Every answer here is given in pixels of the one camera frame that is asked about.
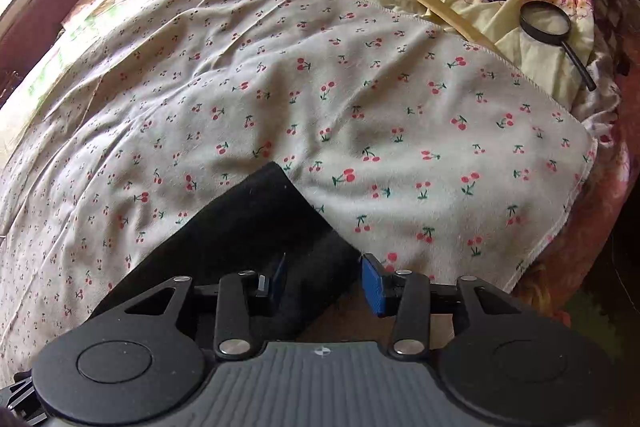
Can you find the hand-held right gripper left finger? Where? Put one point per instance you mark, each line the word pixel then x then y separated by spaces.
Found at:
pixel 279 282

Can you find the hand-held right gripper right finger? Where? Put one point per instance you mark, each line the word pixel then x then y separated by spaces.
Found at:
pixel 374 284

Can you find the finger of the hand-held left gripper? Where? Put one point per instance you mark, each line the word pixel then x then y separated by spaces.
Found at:
pixel 17 399

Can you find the black pants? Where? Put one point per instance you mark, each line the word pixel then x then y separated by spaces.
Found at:
pixel 250 217

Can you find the cherry print bed sheet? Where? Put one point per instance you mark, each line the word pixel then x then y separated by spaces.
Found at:
pixel 350 107

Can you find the black magnifying glass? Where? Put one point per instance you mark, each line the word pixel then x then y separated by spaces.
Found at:
pixel 580 66

